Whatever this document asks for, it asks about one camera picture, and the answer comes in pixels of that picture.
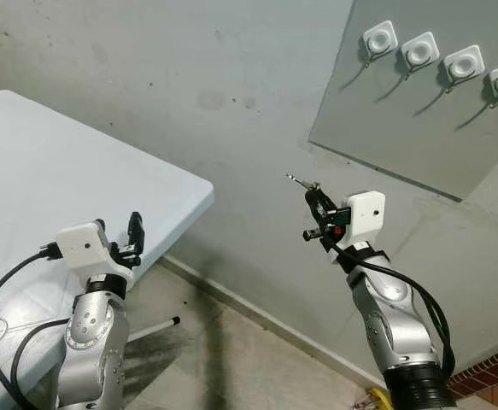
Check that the white folding table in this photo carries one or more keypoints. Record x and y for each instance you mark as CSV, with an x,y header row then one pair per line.
x,y
52,171

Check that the yellow object on floor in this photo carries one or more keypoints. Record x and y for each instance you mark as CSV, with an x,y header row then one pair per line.
x,y
378,398

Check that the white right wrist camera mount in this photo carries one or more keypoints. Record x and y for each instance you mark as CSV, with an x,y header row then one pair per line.
x,y
368,213

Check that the grey wall board panel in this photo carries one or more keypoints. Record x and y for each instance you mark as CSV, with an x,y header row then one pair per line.
x,y
428,128

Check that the white metal table leg tube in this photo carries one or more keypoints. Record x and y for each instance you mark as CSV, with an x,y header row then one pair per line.
x,y
156,329

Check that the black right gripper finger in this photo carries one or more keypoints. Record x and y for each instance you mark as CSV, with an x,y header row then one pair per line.
x,y
314,205
327,208

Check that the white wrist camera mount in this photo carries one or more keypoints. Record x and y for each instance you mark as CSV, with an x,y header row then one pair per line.
x,y
368,213
82,243

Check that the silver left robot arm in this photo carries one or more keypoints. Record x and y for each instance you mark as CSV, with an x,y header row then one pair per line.
x,y
90,342

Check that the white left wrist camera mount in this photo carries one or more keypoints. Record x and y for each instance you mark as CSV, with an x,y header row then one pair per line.
x,y
82,243

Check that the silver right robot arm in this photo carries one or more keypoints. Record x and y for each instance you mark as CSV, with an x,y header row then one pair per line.
x,y
394,316

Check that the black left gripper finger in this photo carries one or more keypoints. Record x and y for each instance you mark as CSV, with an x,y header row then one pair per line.
x,y
100,225
136,232

